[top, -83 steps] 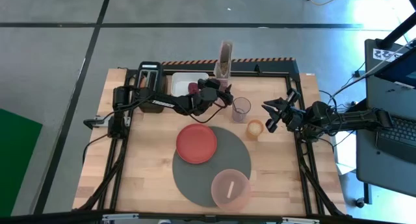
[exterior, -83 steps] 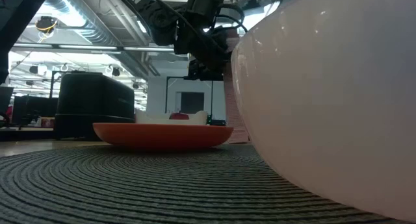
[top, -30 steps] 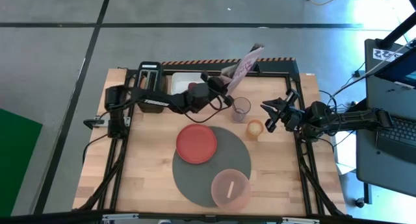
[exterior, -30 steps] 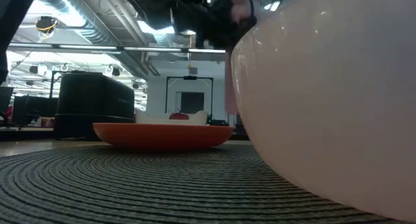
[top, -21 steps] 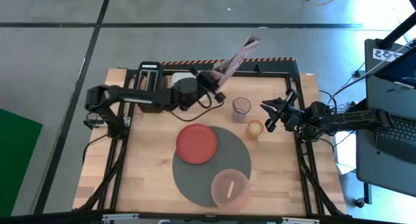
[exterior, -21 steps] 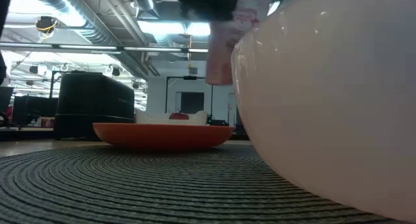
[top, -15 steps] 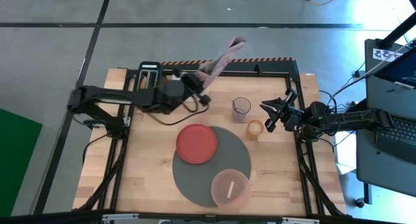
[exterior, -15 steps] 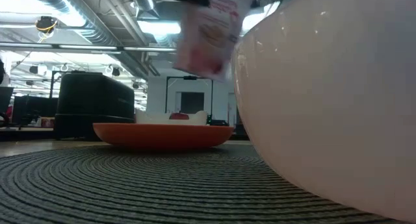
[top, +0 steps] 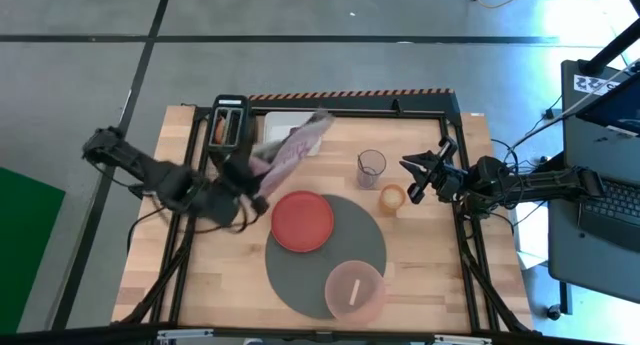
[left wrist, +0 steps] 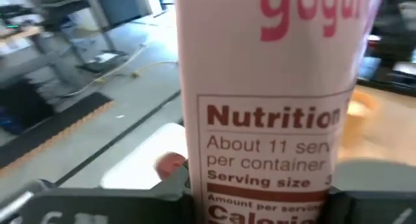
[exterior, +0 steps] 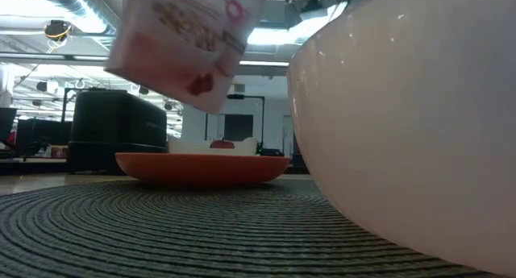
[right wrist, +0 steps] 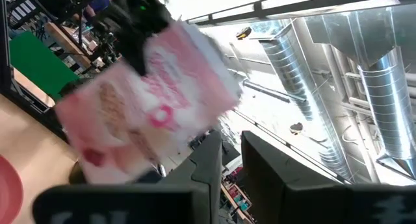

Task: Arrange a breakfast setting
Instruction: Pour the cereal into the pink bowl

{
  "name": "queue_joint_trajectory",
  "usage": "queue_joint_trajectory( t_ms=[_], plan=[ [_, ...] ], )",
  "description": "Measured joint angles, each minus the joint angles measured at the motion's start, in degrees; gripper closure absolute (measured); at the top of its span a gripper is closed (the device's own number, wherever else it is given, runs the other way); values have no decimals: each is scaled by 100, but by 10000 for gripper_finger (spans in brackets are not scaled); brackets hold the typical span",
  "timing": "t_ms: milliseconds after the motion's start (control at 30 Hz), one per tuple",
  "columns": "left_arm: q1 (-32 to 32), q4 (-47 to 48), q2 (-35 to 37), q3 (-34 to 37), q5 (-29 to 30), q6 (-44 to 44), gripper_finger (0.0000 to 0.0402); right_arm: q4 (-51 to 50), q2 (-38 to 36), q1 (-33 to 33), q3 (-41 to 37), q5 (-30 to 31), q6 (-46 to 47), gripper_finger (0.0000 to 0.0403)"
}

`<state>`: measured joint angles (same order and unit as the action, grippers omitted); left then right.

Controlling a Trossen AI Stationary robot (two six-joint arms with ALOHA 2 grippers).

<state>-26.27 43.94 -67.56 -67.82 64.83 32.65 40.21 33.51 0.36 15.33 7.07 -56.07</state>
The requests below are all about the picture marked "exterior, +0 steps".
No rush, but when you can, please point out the pink strawberry yogurt cereal box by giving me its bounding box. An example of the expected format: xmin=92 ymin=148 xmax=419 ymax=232
xmin=103 ymin=0 xmax=270 ymax=114

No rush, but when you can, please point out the black device green light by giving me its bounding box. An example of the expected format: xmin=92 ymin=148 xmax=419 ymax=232
xmin=256 ymin=142 xmax=285 ymax=157

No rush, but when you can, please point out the red round plate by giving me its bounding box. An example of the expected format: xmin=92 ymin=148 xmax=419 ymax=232
xmin=114 ymin=151 xmax=291 ymax=186

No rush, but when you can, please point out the black two-slot toaster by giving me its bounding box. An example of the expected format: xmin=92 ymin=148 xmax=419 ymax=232
xmin=66 ymin=88 xmax=169 ymax=175

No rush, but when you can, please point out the grey round woven placemat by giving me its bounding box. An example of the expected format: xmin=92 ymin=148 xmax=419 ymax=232
xmin=0 ymin=176 xmax=505 ymax=278

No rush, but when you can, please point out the pink plastic bowl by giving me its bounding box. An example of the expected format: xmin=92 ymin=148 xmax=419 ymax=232
xmin=286 ymin=0 xmax=516 ymax=277

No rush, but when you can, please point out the grey ceiling pipe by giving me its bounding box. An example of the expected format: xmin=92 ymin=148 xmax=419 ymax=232
xmin=0 ymin=52 xmax=116 ymax=66

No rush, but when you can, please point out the black office chair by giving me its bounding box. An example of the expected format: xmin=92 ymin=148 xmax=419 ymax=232
xmin=0 ymin=107 xmax=18 ymax=148

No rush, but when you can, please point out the black rectangular frame stand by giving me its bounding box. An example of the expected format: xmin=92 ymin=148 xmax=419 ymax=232
xmin=204 ymin=93 xmax=266 ymax=152

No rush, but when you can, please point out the black ceiling device yellow cable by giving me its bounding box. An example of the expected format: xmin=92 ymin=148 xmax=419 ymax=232
xmin=43 ymin=19 xmax=73 ymax=42

